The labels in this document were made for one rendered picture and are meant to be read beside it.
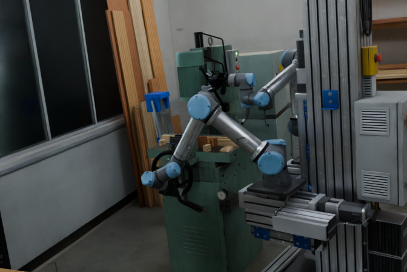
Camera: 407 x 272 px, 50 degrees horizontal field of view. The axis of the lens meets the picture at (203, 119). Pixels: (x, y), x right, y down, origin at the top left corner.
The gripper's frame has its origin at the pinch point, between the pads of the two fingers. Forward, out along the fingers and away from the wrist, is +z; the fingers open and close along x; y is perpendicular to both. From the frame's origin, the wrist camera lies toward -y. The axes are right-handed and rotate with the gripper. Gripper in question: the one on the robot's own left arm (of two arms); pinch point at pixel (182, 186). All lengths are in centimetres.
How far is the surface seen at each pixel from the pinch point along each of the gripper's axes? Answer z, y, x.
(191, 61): -6, -76, -5
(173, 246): 47, 34, -28
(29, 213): 14, 28, -136
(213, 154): 14.1, -23.0, 9.0
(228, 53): 23, -95, 4
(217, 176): 21.0, -11.2, 10.4
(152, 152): 14.5, -22.2, -36.5
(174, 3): 161, -240, -157
